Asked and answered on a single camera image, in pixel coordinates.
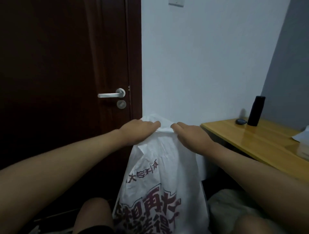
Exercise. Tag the person's right hand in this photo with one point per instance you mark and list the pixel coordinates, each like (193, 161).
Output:
(195, 138)

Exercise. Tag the person's left hand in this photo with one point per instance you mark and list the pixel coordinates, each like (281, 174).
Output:
(138, 131)

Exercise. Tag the white bag with red print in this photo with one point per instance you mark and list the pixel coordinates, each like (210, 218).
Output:
(164, 188)

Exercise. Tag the grey woven sack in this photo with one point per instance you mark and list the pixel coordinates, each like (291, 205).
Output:
(224, 207)

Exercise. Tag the person's right forearm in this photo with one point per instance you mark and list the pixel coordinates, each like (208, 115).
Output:
(265, 176)

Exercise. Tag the person's left forearm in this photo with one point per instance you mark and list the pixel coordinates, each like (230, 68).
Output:
(55, 176)

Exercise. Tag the person's left leg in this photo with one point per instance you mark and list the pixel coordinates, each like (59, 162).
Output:
(94, 213)

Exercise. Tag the person's leg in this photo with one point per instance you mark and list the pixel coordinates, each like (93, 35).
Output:
(94, 213)
(251, 225)

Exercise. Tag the person's right leg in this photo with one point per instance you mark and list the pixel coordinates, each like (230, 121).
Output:
(251, 225)

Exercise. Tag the silver thumb-turn lock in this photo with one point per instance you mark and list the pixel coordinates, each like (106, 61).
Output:
(121, 104)

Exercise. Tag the silver door latch plate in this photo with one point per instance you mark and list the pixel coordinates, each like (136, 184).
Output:
(129, 92)

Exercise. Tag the small dark round case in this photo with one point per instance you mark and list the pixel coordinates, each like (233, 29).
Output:
(241, 121)

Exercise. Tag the yellow wooden desk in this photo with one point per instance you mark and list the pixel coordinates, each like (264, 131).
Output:
(260, 137)

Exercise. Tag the black cylindrical bottle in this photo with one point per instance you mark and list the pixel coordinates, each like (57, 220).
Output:
(256, 111)

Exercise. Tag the dark brown wooden door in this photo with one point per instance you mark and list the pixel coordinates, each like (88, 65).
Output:
(135, 60)

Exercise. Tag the white tissue sheet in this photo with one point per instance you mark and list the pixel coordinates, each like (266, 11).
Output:
(303, 136)

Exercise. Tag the black shorts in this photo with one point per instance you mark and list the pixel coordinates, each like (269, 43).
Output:
(96, 230)

